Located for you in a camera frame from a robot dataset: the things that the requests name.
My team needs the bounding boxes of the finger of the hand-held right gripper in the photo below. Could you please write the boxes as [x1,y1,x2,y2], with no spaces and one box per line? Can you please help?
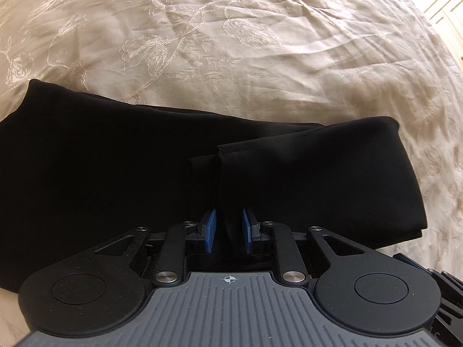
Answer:
[392,253,433,272]

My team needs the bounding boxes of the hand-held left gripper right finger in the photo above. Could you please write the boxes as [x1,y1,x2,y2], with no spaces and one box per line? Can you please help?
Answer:
[240,208,366,284]

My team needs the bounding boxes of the white panelled cabinet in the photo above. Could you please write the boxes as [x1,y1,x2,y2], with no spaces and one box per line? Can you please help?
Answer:
[407,0,463,37]

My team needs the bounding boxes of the cream embroidered bedspread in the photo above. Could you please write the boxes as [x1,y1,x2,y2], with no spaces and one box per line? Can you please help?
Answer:
[0,0,463,347]

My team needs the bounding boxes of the black pants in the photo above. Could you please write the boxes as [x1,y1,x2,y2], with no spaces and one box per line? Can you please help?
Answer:
[0,78,429,294]

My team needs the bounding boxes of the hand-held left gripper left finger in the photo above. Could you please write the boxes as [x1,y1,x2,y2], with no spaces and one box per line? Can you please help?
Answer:
[94,208,219,285]

